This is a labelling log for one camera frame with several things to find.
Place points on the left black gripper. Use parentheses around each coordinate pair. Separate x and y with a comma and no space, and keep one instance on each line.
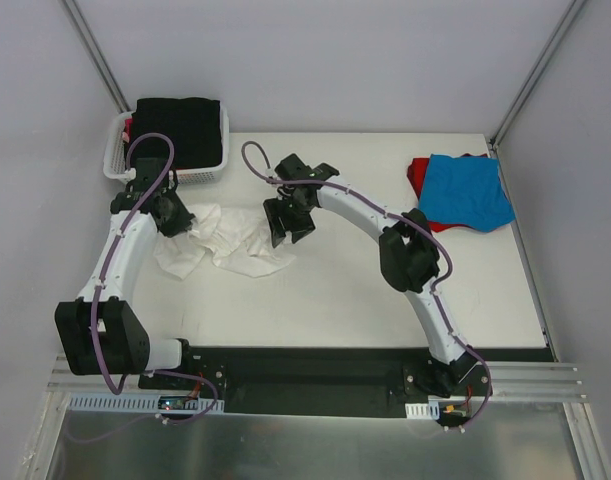
(174,220)

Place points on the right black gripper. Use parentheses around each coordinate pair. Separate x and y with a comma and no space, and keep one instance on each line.
(286,215)

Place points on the white t shirt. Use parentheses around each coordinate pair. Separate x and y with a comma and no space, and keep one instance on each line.
(237,239)

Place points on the white plastic basket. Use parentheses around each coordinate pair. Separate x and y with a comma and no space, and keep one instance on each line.
(114,154)

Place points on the red t shirt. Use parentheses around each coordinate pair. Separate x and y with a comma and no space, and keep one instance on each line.
(417,172)

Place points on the blue t shirt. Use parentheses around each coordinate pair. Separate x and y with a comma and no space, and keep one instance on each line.
(465,195)

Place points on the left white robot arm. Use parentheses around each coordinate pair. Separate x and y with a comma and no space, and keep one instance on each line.
(99,331)

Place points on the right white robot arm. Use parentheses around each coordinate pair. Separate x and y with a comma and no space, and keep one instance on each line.
(408,257)

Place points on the pink t shirt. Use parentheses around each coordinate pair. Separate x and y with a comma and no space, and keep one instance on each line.
(126,132)

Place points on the black t shirt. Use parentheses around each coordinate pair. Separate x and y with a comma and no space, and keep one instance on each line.
(193,125)

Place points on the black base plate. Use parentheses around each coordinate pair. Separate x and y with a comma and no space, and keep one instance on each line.
(334,382)

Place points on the left white cable duct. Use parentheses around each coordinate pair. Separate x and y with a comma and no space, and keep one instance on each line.
(144,403)

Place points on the white cable duct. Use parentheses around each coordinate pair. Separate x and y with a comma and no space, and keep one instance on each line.
(422,411)
(144,403)

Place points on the right white cable duct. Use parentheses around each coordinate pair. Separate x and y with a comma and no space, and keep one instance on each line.
(422,411)

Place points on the aluminium rail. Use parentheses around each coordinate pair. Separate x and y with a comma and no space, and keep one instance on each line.
(539,382)

